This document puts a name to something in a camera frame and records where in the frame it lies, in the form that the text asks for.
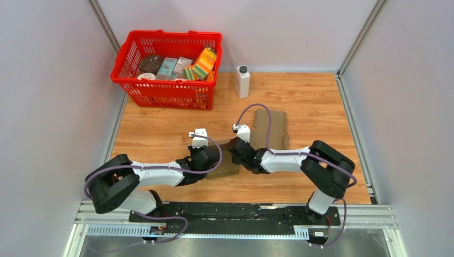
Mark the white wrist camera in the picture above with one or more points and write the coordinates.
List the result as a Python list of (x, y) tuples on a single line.
[(199, 138), (242, 131)]

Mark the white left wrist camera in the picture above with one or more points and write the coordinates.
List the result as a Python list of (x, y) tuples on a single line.
[(199, 138)]

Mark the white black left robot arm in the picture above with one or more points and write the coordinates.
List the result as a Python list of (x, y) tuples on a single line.
[(119, 182)]

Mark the grey pink snack box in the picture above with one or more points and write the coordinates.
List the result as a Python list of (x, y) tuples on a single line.
[(181, 64)]

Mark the brown round bag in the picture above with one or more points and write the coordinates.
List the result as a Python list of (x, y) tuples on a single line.
[(151, 64)]

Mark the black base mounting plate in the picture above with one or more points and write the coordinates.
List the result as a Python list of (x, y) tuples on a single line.
[(216, 218)]

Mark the teal snack box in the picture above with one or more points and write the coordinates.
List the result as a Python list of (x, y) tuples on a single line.
[(166, 69)]

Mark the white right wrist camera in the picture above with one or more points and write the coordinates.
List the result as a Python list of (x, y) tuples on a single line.
[(242, 131)]

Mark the green striped packet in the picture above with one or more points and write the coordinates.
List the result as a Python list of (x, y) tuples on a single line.
[(189, 73)]

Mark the red plastic shopping basket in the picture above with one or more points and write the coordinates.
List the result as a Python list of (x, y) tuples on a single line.
[(194, 95)]

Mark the aluminium frame rail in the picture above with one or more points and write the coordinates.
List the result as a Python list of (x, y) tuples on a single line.
[(366, 230)]

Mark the brown cardboard box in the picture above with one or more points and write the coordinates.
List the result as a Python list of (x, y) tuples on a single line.
[(226, 167)]

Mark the white round lid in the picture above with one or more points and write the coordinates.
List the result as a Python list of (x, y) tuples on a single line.
[(146, 76)]

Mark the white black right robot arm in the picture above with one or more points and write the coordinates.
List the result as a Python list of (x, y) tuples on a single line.
[(329, 170)]

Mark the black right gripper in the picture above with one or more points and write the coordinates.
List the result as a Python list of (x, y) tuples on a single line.
[(236, 161)]

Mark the white bottle black cap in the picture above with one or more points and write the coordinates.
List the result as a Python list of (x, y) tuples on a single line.
[(243, 80)]

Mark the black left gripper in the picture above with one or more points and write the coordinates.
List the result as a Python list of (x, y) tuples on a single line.
[(193, 150)]

